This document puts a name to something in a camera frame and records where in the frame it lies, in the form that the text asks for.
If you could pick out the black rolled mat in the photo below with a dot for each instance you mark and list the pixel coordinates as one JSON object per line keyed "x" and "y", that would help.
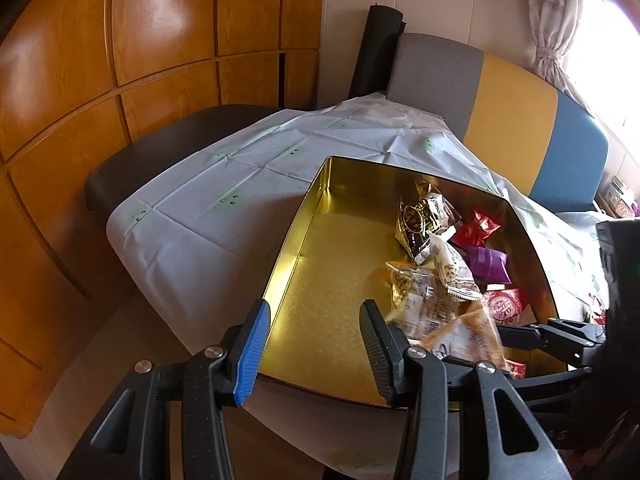
{"x": 375, "y": 50}

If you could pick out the white nut-print snack packet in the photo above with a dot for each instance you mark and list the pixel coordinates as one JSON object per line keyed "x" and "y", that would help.
{"x": 450, "y": 267}

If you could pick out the orange cracker packet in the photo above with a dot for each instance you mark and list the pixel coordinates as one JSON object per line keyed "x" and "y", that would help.
{"x": 465, "y": 337}

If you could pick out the grey yellow blue chair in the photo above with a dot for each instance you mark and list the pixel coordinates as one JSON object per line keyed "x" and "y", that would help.
{"x": 505, "y": 105}

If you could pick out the white patterned tablecloth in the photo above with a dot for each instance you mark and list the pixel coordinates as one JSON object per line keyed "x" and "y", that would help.
{"x": 225, "y": 180}

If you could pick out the wooden cabinet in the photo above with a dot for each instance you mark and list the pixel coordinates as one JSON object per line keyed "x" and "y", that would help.
{"x": 125, "y": 50}

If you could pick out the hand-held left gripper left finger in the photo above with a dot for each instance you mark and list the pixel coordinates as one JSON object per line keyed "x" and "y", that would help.
{"x": 250, "y": 355}

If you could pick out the dark red candy packet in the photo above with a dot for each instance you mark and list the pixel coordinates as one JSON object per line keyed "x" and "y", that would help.
{"x": 477, "y": 227}

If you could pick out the gold metal tin box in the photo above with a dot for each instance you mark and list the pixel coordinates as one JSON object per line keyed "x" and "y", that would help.
{"x": 340, "y": 285}

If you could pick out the clear snack container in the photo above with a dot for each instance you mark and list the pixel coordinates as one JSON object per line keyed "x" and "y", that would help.
{"x": 622, "y": 200}

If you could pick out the window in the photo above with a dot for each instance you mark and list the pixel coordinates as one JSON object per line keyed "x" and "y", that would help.
{"x": 610, "y": 55}

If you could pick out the red and white wafer packet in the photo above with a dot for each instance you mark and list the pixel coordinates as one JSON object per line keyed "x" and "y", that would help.
{"x": 505, "y": 306}

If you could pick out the purple snack packet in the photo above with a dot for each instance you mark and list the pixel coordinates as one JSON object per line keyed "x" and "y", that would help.
{"x": 489, "y": 266}

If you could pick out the clear nut bar packet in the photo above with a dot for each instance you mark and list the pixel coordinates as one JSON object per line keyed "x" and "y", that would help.
{"x": 412, "y": 295}

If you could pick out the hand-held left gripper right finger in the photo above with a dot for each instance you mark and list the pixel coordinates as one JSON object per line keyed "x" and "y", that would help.
{"x": 382, "y": 360}

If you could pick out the small red candy packet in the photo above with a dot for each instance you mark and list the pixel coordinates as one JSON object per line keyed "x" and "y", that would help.
{"x": 517, "y": 369}

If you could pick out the brown and gold snack packet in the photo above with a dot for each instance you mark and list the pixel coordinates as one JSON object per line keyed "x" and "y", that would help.
{"x": 422, "y": 220}

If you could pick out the dark grey chair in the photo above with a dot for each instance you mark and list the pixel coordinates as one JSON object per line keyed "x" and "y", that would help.
{"x": 165, "y": 145}

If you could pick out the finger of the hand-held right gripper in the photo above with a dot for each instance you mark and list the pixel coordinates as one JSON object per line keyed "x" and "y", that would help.
{"x": 555, "y": 380}
{"x": 565, "y": 332}

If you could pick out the pale patterned curtain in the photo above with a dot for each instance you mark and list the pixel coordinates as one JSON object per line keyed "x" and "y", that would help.
{"x": 555, "y": 20}

